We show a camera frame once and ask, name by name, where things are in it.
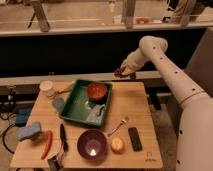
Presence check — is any dark red grape bunch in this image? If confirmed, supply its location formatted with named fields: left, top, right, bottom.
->
left=114, top=68, right=136, bottom=80

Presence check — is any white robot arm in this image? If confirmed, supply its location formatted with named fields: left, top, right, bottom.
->
left=120, top=36, right=213, bottom=171

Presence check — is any white plastic cup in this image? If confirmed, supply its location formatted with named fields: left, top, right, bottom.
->
left=39, top=80, right=55, bottom=97

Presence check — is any orange red bowl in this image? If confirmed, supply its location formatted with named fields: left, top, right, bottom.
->
left=87, top=82, right=107, bottom=101

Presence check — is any silver fork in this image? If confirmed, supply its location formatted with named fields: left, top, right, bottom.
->
left=107, top=117, right=129, bottom=137

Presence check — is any blue grey cloth in tray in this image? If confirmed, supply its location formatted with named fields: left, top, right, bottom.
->
left=86, top=104, right=105, bottom=123

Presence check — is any wooden spoon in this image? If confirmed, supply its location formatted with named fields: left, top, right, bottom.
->
left=56, top=82, right=74, bottom=94

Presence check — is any green plastic tray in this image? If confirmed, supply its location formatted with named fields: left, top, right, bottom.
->
left=59, top=79, right=112, bottom=127

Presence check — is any grey blue small cloth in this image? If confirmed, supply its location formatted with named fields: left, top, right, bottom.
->
left=52, top=97, right=65, bottom=112

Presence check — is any black remote control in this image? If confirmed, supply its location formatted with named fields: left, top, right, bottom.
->
left=128, top=127, right=142, bottom=151

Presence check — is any purple bowl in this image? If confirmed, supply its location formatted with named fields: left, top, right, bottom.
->
left=77, top=129, right=107, bottom=161

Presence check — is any blue box off table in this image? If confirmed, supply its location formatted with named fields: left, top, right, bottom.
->
left=15, top=108, right=31, bottom=127

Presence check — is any small dark gadget table edge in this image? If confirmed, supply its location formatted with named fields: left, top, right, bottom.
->
left=47, top=156, right=62, bottom=171

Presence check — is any blue sponge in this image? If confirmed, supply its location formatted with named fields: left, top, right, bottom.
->
left=17, top=122, right=42, bottom=141

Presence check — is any black handled knife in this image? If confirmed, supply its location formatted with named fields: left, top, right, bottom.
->
left=60, top=124, right=69, bottom=152

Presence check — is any black cable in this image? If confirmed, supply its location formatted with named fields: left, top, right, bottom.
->
left=0, top=109, right=19, bottom=155

